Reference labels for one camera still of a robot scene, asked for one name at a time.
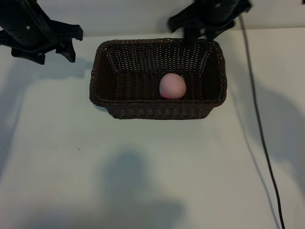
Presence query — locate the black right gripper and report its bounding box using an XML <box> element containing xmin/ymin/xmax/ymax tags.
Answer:
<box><xmin>167</xmin><ymin>0</ymin><xmax>253</xmax><ymax>44</ymax></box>

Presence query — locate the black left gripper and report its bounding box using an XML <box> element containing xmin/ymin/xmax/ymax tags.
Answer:
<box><xmin>0</xmin><ymin>0</ymin><xmax>83</xmax><ymax>65</ymax></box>

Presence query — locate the pink peach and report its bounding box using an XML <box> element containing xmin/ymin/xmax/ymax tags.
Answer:
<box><xmin>159</xmin><ymin>73</ymin><xmax>187</xmax><ymax>100</ymax></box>

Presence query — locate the dark brown wicker basket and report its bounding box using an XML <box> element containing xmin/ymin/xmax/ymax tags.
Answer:
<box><xmin>89</xmin><ymin>38</ymin><xmax>227</xmax><ymax>120</ymax></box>

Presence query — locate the smooth black cable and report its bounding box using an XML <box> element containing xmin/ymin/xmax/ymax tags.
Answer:
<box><xmin>239</xmin><ymin>16</ymin><xmax>286</xmax><ymax>229</ymax></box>

